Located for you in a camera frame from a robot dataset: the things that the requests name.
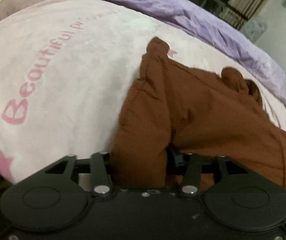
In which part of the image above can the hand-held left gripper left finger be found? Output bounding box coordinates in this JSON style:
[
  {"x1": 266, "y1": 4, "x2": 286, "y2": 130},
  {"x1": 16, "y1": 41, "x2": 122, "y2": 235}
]
[{"x1": 44, "y1": 151, "x2": 114, "y2": 196}]

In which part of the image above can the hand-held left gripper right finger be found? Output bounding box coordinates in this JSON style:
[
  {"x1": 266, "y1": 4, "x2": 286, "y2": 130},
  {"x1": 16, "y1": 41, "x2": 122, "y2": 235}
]
[{"x1": 167, "y1": 147, "x2": 249, "y2": 196}]

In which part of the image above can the brown jacket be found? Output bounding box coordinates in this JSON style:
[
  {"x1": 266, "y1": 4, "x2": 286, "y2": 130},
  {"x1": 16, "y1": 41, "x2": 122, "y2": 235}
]
[{"x1": 110, "y1": 37, "x2": 286, "y2": 199}]

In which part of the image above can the pink printed bed sheet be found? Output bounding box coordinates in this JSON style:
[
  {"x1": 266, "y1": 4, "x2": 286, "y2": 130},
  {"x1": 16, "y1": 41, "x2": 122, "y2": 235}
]
[{"x1": 0, "y1": 0, "x2": 286, "y2": 222}]

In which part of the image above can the covered standing fan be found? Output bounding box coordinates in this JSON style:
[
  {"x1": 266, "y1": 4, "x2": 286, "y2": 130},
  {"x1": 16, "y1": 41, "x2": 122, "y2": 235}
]
[{"x1": 242, "y1": 17, "x2": 269, "y2": 43}]

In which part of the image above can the purple duvet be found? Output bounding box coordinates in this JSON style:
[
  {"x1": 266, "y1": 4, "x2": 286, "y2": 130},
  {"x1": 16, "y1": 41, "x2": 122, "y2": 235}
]
[{"x1": 49, "y1": 0, "x2": 286, "y2": 116}]

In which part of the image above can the striped beige curtain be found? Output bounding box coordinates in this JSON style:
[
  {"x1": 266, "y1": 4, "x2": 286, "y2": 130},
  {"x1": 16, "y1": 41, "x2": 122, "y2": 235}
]
[{"x1": 228, "y1": 0, "x2": 279, "y2": 30}]

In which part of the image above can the mauve under sheet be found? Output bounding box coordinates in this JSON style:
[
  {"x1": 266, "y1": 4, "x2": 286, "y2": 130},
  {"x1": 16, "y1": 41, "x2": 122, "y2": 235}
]
[{"x1": 0, "y1": 0, "x2": 59, "y2": 21}]

